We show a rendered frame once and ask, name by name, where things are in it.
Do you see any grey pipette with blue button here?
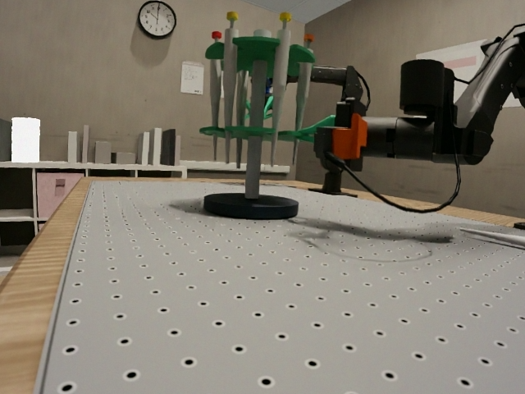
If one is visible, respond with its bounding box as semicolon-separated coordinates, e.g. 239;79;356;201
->
236;70;249;169

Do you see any grey pipette with red button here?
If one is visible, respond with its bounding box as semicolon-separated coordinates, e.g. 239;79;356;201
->
210;31;221;160

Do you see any grey pipette with yellow button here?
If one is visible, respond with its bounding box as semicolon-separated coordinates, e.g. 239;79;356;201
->
476;231;525;247
222;11;238;164
270;12;291;167

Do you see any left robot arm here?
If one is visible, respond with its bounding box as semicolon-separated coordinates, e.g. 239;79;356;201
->
388;27;525;165

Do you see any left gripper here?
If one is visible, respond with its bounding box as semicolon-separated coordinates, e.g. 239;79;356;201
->
298;98;398;172

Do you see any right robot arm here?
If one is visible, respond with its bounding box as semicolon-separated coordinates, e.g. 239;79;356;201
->
286;66;363;198

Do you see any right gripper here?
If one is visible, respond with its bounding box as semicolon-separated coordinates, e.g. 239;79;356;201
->
245;86;273;120

